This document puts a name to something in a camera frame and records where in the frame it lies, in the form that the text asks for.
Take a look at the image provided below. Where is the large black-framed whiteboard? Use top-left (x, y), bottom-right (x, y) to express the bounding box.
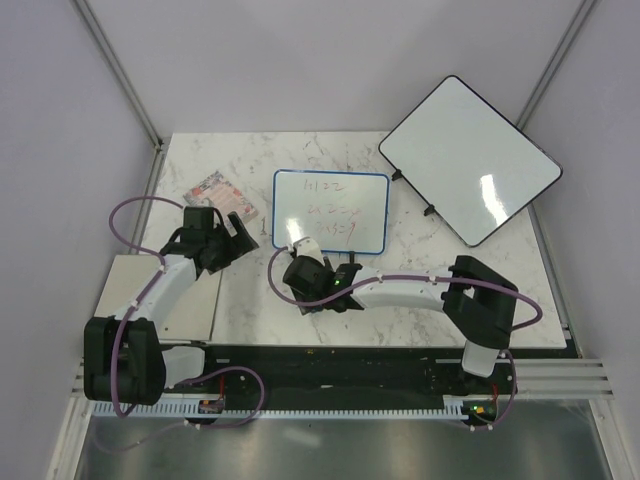
top-left (378, 75), bottom-right (563, 247)

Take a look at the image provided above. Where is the left aluminium corner post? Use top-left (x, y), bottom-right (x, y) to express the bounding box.
top-left (70, 0), bottom-right (163, 151)

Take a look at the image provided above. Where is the colourful patterned packet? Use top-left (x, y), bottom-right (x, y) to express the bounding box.
top-left (183, 171), bottom-right (258, 222)

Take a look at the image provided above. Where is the white slotted cable duct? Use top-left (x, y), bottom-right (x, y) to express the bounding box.
top-left (92, 394), bottom-right (501, 420)

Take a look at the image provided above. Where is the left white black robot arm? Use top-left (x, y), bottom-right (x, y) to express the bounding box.
top-left (83, 206), bottom-right (258, 417)

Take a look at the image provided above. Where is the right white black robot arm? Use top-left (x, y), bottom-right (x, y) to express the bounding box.
top-left (283, 255), bottom-right (519, 394)

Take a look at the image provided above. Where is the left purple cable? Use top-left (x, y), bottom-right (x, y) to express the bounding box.
top-left (89, 195), bottom-right (266, 451)

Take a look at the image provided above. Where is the small blue-framed whiteboard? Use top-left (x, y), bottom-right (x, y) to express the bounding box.
top-left (271, 169), bottom-right (390, 255)

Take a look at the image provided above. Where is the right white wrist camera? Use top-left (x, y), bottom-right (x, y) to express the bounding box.
top-left (292, 237), bottom-right (324, 264)

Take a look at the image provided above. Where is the grey metal plate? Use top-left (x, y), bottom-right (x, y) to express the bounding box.
top-left (95, 255), bottom-right (222, 343)

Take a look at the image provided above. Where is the aluminium slotted rail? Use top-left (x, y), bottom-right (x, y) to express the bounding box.
top-left (69, 357), bottom-right (615, 400)

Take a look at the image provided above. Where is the right aluminium corner post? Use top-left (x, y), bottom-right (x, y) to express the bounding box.
top-left (515, 0), bottom-right (600, 132)

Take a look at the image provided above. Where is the aluminium corner post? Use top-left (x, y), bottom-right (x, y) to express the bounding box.
top-left (515, 0), bottom-right (600, 132)
top-left (70, 0), bottom-right (163, 151)

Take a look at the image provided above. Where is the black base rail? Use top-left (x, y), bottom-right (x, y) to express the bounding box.
top-left (154, 343), bottom-right (519, 401)

